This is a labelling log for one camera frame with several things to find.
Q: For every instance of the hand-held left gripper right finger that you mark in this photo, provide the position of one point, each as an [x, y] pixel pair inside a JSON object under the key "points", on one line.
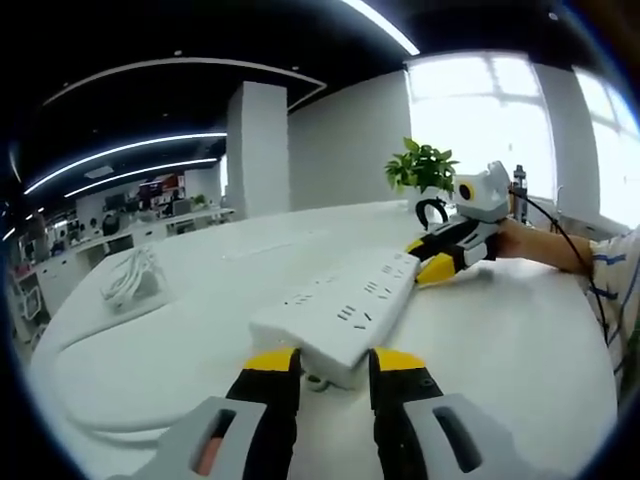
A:
{"points": [[440, 435]]}

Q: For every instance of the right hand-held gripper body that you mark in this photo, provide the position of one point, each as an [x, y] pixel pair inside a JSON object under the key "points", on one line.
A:
{"points": [[482, 195]]}

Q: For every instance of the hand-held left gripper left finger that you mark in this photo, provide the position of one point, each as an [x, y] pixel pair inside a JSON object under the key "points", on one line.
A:
{"points": [[240, 430]]}

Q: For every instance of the white power strip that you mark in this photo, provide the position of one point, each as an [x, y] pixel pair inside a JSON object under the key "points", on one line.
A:
{"points": [[340, 310]]}

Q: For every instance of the white desk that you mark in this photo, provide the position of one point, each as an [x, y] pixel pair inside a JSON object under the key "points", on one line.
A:
{"points": [[475, 340]]}

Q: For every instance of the long ceiling light strip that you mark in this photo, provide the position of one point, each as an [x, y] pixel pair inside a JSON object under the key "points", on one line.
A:
{"points": [[385, 27], [125, 152], [145, 175]]}

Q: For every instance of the person's right hand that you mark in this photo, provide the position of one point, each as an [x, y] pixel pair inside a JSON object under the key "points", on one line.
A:
{"points": [[512, 242]]}

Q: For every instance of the green potted plant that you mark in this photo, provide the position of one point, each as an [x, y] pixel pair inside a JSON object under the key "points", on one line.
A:
{"points": [[422, 165]]}

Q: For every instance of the large bright window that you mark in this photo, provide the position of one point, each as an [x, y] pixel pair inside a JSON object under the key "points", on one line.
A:
{"points": [[500, 110]]}

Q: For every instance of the person's striped shirt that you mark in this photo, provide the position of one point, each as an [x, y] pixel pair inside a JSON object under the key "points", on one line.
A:
{"points": [[614, 260]]}

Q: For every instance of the row of white office desks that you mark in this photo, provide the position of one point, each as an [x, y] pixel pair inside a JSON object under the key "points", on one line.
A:
{"points": [[150, 225]]}

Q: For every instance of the wall display screen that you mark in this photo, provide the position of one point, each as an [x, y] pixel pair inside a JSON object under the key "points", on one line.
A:
{"points": [[150, 188]]}

